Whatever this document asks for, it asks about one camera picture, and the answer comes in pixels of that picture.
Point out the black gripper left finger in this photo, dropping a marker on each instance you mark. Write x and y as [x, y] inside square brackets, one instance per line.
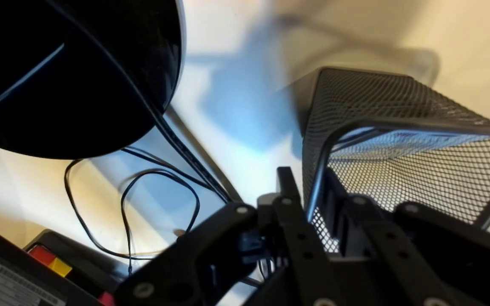
[290, 255]

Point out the power strip red yellow switches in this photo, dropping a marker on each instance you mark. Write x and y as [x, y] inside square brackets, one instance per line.
[81, 260]

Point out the black computer monitor with stand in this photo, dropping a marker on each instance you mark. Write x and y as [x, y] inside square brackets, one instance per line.
[76, 73]

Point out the black box with white label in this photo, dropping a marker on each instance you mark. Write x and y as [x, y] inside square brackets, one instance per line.
[1, 280]

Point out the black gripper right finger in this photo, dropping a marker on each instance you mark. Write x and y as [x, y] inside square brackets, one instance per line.
[426, 260]

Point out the black mesh organiser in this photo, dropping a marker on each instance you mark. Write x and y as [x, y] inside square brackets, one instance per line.
[426, 170]

